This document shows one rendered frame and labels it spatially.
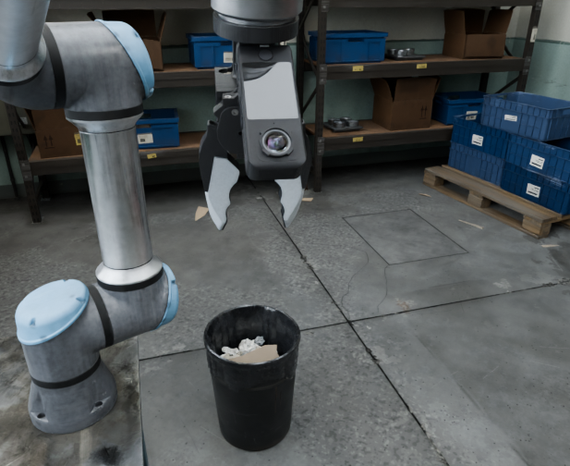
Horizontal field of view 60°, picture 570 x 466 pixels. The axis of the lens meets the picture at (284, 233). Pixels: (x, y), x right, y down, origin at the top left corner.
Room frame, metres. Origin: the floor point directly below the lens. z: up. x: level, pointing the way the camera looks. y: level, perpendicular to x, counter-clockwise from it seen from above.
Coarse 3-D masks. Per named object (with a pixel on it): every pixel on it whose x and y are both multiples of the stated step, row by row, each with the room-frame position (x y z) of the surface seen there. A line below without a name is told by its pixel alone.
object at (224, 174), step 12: (228, 156) 0.45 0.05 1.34; (216, 168) 0.45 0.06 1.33; (228, 168) 0.45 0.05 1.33; (216, 180) 0.45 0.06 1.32; (228, 180) 0.45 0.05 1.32; (216, 192) 0.45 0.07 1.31; (228, 192) 0.45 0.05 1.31; (216, 204) 0.45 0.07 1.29; (228, 204) 0.46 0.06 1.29; (216, 216) 0.46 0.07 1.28
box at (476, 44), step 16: (448, 16) 4.56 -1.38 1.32; (464, 16) 4.32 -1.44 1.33; (480, 16) 4.74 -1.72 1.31; (496, 16) 4.62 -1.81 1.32; (448, 32) 4.59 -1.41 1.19; (464, 32) 4.34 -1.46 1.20; (480, 32) 4.73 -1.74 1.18; (496, 32) 4.54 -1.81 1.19; (448, 48) 4.57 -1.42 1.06; (464, 48) 4.32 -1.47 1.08; (480, 48) 4.32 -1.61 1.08; (496, 48) 4.35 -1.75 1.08
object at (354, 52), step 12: (312, 36) 4.25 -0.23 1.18; (336, 36) 3.98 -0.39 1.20; (348, 36) 4.01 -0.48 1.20; (360, 36) 4.04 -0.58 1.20; (372, 36) 4.07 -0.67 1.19; (384, 36) 4.09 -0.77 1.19; (312, 48) 4.26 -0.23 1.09; (336, 48) 4.00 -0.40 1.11; (348, 48) 4.03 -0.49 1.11; (360, 48) 4.06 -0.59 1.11; (372, 48) 4.09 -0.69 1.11; (384, 48) 4.11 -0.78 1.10; (336, 60) 4.00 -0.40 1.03; (348, 60) 4.03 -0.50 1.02; (360, 60) 4.05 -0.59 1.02; (372, 60) 4.08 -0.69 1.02
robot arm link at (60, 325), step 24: (48, 288) 0.72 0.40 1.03; (72, 288) 0.71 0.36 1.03; (96, 288) 0.73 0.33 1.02; (24, 312) 0.66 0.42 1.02; (48, 312) 0.66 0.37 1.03; (72, 312) 0.66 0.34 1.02; (96, 312) 0.69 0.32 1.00; (24, 336) 0.64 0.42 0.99; (48, 336) 0.64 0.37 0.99; (72, 336) 0.65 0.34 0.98; (96, 336) 0.68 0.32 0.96; (48, 360) 0.64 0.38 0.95; (72, 360) 0.65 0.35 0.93; (96, 360) 0.69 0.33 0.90
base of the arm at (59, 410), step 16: (96, 368) 0.68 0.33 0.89; (32, 384) 0.66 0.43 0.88; (48, 384) 0.64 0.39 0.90; (64, 384) 0.64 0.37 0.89; (80, 384) 0.65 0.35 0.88; (96, 384) 0.67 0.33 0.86; (112, 384) 0.70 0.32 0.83; (32, 400) 0.65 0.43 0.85; (48, 400) 0.63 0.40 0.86; (64, 400) 0.63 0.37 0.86; (80, 400) 0.64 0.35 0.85; (96, 400) 0.67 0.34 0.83; (112, 400) 0.68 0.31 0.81; (32, 416) 0.64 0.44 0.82; (48, 416) 0.62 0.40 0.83; (64, 416) 0.62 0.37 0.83; (80, 416) 0.63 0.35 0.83; (96, 416) 0.65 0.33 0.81; (48, 432) 0.62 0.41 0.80; (64, 432) 0.62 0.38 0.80
